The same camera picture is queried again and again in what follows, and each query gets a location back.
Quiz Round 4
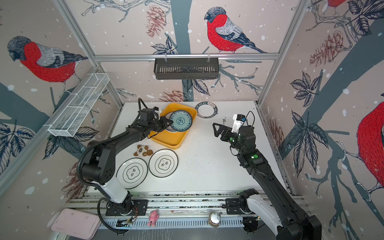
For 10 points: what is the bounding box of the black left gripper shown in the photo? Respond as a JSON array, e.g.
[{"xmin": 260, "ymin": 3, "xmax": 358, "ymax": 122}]
[{"xmin": 148, "ymin": 116, "xmax": 174, "ymax": 132}]

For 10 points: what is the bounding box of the blue floral green plate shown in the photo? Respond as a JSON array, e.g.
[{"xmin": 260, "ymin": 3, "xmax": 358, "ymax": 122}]
[{"xmin": 170, "ymin": 110, "xmax": 193, "ymax": 132}]

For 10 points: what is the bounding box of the green rim plate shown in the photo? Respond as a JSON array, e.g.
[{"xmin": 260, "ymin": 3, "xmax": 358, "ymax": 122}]
[{"xmin": 195, "ymin": 102, "xmax": 218, "ymax": 119}]

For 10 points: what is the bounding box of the white flower plate black rim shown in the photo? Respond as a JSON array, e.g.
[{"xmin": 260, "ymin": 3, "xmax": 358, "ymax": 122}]
[{"xmin": 149, "ymin": 149, "xmax": 179, "ymax": 178}]

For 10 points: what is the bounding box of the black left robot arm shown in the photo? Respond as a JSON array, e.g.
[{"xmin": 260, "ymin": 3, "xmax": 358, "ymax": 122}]
[{"xmin": 77, "ymin": 99, "xmax": 173, "ymax": 214}]

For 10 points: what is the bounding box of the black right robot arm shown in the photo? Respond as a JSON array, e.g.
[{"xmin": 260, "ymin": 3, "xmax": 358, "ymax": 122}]
[{"xmin": 213, "ymin": 123, "xmax": 322, "ymax": 240}]

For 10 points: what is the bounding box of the yellow plastic bin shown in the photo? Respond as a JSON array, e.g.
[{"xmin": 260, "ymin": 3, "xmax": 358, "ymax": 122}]
[{"xmin": 149, "ymin": 103, "xmax": 197, "ymax": 150}]

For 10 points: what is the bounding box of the pink small figurine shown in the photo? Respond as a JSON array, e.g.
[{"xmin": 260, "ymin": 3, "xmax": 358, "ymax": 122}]
[{"xmin": 147, "ymin": 210, "xmax": 160, "ymax": 227}]

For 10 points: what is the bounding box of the pink rectangular tray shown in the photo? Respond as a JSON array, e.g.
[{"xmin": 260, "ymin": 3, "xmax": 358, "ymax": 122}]
[{"xmin": 51, "ymin": 209, "xmax": 101, "ymax": 240}]

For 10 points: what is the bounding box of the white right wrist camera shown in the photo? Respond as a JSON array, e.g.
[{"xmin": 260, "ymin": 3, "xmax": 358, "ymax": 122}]
[{"xmin": 232, "ymin": 114, "xmax": 246, "ymax": 133}]

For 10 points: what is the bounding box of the black hanging wire basket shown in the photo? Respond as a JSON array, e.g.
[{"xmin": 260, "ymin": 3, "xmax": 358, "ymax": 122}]
[{"xmin": 154, "ymin": 58, "xmax": 220, "ymax": 80}]

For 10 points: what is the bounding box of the white wire mesh shelf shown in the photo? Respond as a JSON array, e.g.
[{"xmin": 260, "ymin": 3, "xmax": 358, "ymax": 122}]
[{"xmin": 48, "ymin": 73, "xmax": 110, "ymax": 137}]

